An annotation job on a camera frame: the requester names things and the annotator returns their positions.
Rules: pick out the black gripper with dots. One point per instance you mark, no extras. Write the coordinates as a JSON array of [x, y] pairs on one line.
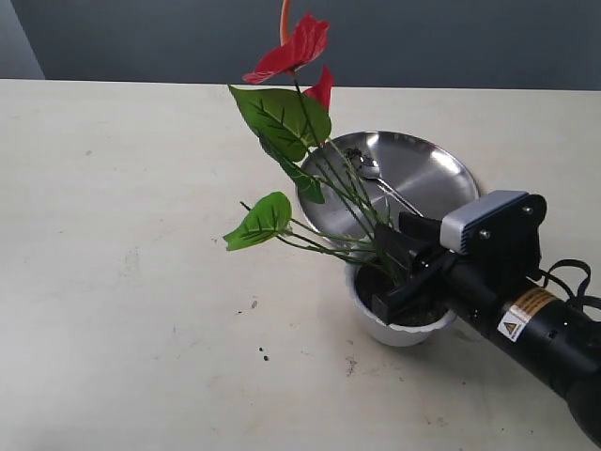
[[502, 262]]

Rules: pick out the metal spork spoon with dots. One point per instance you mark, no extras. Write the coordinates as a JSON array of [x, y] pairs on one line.
[[368, 168]]

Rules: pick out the artificial red anthurium plant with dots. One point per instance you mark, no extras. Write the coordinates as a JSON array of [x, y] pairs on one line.
[[293, 127]]

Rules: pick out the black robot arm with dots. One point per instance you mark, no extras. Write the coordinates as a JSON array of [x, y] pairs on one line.
[[555, 341]]

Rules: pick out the white scalloped plastic pot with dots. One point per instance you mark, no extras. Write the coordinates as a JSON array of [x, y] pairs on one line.
[[393, 335]]

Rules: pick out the round stainless steel plate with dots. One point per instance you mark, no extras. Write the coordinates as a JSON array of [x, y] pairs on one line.
[[413, 171]]

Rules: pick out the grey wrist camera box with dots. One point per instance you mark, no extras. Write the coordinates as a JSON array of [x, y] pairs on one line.
[[456, 226]]

